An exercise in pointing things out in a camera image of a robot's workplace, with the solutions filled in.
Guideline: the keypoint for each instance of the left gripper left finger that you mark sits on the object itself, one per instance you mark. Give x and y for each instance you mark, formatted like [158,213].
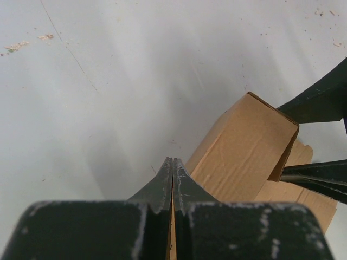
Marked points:
[136,228]

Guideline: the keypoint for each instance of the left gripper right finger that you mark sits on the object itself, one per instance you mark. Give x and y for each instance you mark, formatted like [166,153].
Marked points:
[209,229]

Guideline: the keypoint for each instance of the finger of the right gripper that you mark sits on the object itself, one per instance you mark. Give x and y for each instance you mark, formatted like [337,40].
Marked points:
[326,178]
[324,101]

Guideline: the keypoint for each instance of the brown cardboard box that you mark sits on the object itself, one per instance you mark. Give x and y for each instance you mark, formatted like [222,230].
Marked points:
[247,147]

